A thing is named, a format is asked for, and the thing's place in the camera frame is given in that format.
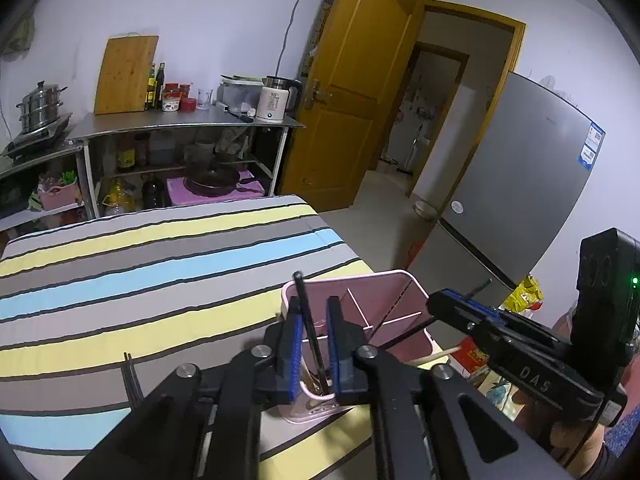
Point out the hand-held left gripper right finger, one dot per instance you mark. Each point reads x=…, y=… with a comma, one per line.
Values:
x=342, y=355

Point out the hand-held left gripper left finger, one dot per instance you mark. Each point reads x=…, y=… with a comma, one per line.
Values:
x=295, y=355

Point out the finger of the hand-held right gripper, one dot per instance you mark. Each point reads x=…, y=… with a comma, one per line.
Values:
x=455, y=312
x=530, y=330

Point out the slim black chopstick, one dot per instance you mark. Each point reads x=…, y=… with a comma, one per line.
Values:
x=400, y=335
x=307, y=320

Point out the silver metal chopstick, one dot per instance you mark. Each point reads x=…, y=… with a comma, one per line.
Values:
x=392, y=307

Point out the pink plastic utensil holder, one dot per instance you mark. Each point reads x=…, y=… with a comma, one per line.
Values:
x=370, y=290

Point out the row of black chopsticks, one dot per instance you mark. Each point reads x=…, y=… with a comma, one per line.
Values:
x=132, y=375

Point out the person's right forearm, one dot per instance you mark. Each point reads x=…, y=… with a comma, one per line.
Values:
x=575, y=445

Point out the yellow snack bag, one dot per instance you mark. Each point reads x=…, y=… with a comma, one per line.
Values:
x=525, y=295

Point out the red printed box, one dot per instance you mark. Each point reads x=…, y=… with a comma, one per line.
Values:
x=467, y=357

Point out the white floor bowl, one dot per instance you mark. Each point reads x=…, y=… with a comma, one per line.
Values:
x=426, y=209

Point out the grey refrigerator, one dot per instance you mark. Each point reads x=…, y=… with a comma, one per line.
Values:
x=515, y=175

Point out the striped tablecloth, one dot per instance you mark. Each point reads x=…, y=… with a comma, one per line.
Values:
x=150, y=280

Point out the pink plastic board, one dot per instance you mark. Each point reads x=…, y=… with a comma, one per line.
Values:
x=250, y=187

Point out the dark frying pan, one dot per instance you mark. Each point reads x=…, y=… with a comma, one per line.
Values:
x=212, y=180

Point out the dark glass bottle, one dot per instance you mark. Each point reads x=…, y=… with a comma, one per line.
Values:
x=153, y=192

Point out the yellow cooking oil bottle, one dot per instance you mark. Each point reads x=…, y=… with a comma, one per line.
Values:
x=120, y=197

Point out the white plastic jug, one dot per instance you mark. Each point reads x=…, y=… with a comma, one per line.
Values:
x=161, y=150

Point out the white electric kettle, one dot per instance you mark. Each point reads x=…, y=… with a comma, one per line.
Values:
x=292, y=90
x=271, y=107

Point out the yellow wooden door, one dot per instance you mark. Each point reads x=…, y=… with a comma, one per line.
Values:
x=350, y=85

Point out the brown sauce bottle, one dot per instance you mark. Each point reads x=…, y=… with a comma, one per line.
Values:
x=126, y=155

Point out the clear plastic storage box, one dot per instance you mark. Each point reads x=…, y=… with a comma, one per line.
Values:
x=240, y=95

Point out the stainless steel counter shelf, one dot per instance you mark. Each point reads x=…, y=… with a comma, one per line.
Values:
x=165, y=122

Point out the clear glass cup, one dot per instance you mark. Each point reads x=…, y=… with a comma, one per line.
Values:
x=204, y=100

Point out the red round container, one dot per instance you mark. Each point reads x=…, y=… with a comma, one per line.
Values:
x=188, y=105

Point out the pink plastic basket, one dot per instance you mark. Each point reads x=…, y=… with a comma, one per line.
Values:
x=60, y=197

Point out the small red jar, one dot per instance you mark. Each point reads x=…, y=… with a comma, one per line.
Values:
x=184, y=91

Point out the dark oil bottle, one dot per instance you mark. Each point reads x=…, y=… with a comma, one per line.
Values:
x=160, y=87
x=149, y=90

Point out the wooden cutting board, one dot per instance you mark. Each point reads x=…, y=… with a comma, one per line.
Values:
x=125, y=75

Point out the gas stove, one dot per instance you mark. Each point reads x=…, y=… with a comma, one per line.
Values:
x=35, y=137

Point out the steel steamer pot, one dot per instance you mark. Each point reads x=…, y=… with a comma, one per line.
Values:
x=40, y=107

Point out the green hanging cloth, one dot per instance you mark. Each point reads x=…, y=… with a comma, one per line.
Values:
x=17, y=35

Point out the yellow door frame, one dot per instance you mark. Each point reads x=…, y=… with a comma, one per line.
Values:
x=475, y=12

